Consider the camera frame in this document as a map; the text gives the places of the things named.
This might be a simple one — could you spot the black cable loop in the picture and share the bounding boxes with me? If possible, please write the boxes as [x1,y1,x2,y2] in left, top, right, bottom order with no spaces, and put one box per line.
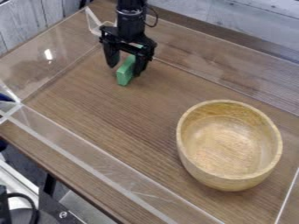
[0,192,40,224]

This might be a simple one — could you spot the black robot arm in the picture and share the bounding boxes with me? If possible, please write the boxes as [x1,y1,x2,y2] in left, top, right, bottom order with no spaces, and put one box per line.
[99,0,158,76]

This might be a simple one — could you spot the blue object at left edge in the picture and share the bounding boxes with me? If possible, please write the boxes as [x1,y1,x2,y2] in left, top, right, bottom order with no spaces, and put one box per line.
[0,93,15,102]

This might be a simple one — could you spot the light wooden bowl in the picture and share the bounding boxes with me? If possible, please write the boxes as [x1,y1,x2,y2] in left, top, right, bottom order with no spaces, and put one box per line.
[176,100,283,192]

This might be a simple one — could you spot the clear acrylic enclosure walls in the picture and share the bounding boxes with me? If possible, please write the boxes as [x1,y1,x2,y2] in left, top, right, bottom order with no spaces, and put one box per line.
[0,11,299,224]

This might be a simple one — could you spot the green rectangular block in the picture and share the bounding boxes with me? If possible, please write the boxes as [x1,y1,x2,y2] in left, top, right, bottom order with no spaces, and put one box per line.
[116,50,136,86]

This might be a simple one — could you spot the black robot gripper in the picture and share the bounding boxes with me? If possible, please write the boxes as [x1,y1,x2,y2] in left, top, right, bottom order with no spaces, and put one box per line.
[99,25,158,77]

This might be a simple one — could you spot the black table leg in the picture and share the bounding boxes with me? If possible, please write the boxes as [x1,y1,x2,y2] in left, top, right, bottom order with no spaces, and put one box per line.
[43,174,56,196]

